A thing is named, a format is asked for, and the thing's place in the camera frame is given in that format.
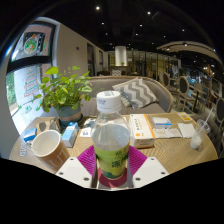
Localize group of ceiling spotlights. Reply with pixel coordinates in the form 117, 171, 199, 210
94, 4, 188, 46

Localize framed wall picture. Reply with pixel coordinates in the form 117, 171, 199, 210
21, 31, 47, 56

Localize clear plastic cup with straw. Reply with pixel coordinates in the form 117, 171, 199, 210
189, 107, 214, 151

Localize grey curved sofa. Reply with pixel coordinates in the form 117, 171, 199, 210
79, 75, 175, 117

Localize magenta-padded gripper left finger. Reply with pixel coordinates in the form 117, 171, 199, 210
54, 144, 99, 190

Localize white sachet packets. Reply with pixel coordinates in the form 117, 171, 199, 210
152, 127, 183, 140

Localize yellow card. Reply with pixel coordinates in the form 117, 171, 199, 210
176, 111, 194, 123

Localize small blue box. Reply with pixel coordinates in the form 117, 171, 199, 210
21, 127, 38, 143

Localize white paper slip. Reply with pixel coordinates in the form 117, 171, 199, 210
79, 118, 97, 138

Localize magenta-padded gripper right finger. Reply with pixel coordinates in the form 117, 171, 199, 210
127, 145, 170, 189

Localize white orange medicine box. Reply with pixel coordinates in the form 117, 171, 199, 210
128, 113, 157, 150

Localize group of dining chairs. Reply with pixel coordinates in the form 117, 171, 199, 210
158, 68, 224, 134

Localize grey chevron cushion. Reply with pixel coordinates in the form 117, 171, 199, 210
111, 77, 159, 110

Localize green potted plant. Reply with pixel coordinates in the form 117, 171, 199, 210
32, 65, 95, 128

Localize flat round red coaster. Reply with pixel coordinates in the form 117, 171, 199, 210
97, 166, 129, 188

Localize clear green-labelled drink bottle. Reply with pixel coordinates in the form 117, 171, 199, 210
90, 90, 132, 181

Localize brown paper cup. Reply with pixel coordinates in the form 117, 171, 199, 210
30, 129, 71, 173

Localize small blue white carton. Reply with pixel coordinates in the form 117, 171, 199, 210
61, 121, 80, 149

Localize white blue flat box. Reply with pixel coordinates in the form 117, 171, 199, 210
151, 116, 173, 130

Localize white cylindrical column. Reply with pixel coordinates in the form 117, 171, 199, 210
114, 45, 128, 67

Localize white paper napkin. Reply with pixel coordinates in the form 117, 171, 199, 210
177, 122, 198, 139

